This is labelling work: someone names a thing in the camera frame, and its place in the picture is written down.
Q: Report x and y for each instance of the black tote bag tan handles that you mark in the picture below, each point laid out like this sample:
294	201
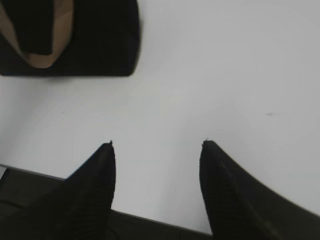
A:
46	38

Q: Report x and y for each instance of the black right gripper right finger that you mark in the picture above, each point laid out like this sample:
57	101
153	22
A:
239	207

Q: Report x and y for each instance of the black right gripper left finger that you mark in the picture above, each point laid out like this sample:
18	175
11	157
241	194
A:
34	206

